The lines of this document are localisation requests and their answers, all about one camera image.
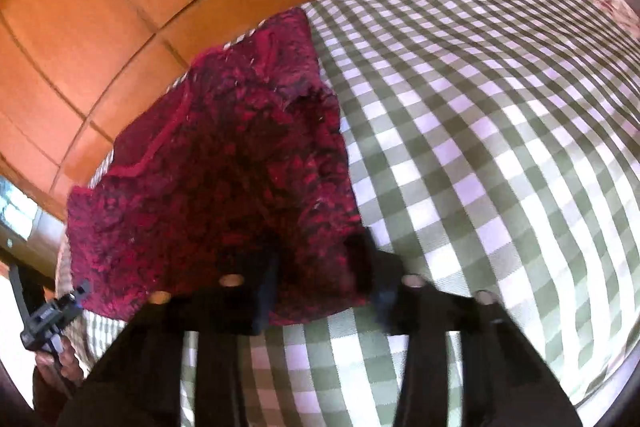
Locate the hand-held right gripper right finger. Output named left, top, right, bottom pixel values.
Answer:
left=350, top=234, right=583, bottom=427

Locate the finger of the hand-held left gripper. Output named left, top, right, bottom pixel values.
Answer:
left=60, top=279, right=92, bottom=309

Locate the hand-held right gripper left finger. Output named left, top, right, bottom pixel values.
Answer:
left=60, top=252, right=281, bottom=427

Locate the dark red knitted sweater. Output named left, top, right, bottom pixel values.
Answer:
left=65, top=7, right=373, bottom=329

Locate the person's left forearm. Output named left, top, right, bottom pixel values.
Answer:
left=31, top=364, right=81, bottom=427

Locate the person's left hand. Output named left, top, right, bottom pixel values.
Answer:
left=35, top=336, right=87, bottom=389

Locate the white bed base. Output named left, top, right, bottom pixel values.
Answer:
left=570, top=347, right=638, bottom=418

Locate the green checked bed blanket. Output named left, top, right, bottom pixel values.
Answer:
left=55, top=0, right=640, bottom=427

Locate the wooden wardrobe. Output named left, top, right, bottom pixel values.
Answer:
left=0, top=0, right=561, bottom=220

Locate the window frame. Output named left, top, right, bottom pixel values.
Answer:
left=0, top=177, right=45, bottom=244

